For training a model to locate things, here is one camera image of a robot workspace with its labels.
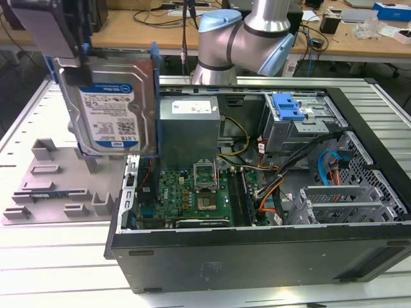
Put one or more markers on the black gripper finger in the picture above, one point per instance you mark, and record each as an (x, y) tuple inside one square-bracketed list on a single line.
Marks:
[(79, 77)]

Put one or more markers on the hard disk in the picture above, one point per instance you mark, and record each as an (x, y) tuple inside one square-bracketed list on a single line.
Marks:
[(115, 112)]

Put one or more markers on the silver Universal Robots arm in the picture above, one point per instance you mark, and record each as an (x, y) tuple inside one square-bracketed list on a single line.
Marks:
[(244, 41)]

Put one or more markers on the grey metal disk bay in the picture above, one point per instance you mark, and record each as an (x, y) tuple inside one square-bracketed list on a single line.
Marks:
[(337, 208)]

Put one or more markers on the large black box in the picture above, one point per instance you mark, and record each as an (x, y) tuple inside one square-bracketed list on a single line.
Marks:
[(99, 16)]

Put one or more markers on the grey parts rack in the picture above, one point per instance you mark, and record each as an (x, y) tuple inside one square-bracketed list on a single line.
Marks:
[(57, 192)]

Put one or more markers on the spare RAM stick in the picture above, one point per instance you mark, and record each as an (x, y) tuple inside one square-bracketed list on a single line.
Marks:
[(48, 194)]

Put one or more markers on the black case fan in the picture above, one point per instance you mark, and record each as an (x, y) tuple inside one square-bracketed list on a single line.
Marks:
[(146, 179)]

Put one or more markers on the grey power supply unit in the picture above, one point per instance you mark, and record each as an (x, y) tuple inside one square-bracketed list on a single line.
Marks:
[(189, 134)]

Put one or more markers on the green motherboard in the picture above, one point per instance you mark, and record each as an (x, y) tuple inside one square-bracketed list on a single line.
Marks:
[(173, 192)]

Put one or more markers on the locking lever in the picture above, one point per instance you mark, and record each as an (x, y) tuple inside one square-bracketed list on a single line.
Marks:
[(219, 170)]

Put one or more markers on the CPU socket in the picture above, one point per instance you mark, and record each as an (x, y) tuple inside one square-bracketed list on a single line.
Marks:
[(206, 202)]

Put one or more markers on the black graphics card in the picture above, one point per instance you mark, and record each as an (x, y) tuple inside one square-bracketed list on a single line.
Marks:
[(202, 223)]

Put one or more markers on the black RAM slot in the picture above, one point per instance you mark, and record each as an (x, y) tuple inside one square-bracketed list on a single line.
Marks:
[(237, 199)]

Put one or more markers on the blue plastic drive latch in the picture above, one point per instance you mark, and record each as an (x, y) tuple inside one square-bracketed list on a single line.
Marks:
[(285, 107)]

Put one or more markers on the installed RAM stick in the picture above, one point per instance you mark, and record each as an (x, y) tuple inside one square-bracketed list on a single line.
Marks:
[(248, 202)]

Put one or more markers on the grey metal drive cage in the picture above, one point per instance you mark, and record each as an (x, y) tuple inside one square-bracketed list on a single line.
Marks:
[(289, 134)]

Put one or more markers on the white paper sheet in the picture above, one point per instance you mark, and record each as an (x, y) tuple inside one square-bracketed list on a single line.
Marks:
[(311, 15)]

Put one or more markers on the small black cube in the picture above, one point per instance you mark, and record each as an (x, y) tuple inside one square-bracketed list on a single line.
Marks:
[(328, 24)]

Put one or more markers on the black open PC case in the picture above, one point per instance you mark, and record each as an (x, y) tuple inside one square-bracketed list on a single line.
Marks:
[(257, 256)]

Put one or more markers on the clear plastic bags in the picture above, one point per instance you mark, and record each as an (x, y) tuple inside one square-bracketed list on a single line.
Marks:
[(369, 27)]

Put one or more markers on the blue cardboard box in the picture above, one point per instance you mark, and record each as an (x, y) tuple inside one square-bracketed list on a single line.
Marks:
[(393, 11)]

